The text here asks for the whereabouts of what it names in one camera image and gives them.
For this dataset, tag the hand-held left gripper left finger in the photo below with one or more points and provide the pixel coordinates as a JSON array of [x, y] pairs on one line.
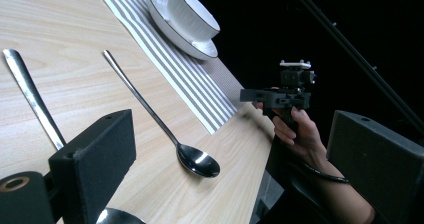
[[96, 150]]

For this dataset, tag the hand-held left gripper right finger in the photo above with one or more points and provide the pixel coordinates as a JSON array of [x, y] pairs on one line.
[[376, 157]]

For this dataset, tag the grey striped placemat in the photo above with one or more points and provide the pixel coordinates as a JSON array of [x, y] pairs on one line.
[[190, 80]]

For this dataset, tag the black metal stand bar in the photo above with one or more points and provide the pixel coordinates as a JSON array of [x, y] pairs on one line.
[[360, 57]]

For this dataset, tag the white plate with dark rim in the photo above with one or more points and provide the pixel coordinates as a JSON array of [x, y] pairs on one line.
[[173, 34]]

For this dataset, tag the white ribbed bowl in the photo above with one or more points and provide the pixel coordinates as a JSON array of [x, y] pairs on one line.
[[190, 14]]

